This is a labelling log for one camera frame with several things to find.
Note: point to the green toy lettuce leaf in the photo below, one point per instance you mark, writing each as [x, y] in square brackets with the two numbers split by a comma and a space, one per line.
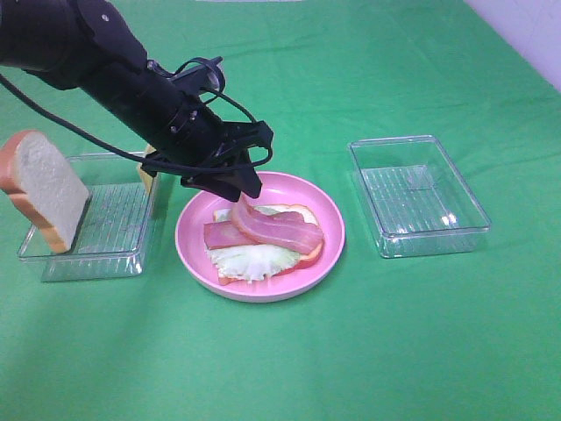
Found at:
[252, 263]

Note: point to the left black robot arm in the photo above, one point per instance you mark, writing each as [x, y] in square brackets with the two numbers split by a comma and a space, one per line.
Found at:
[87, 45]

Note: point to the toy bacon strip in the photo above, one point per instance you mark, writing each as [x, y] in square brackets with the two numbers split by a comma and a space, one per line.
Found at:
[222, 233]
[285, 226]

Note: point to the toy bread slice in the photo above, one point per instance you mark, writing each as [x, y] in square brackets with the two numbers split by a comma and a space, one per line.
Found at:
[44, 187]
[308, 259]

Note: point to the left clear plastic tray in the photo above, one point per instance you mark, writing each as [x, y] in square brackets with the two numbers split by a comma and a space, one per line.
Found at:
[115, 231]

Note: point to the pink round plate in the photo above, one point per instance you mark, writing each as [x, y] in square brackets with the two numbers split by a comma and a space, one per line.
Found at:
[277, 188]

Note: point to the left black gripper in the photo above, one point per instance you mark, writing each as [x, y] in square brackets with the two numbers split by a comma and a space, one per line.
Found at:
[213, 155]

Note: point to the clear plastic tray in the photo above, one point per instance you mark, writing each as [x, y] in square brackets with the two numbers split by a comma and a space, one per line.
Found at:
[115, 231]
[415, 200]

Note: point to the green tablecloth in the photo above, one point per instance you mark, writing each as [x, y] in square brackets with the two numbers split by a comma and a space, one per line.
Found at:
[471, 336]

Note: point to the right clear plastic tray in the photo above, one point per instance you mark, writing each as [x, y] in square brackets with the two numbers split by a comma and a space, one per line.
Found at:
[415, 200]

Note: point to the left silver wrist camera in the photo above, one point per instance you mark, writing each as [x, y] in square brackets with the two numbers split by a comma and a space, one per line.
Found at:
[216, 80]

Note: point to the yellow toy cheese slice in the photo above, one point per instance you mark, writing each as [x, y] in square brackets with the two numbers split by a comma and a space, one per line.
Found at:
[146, 179]

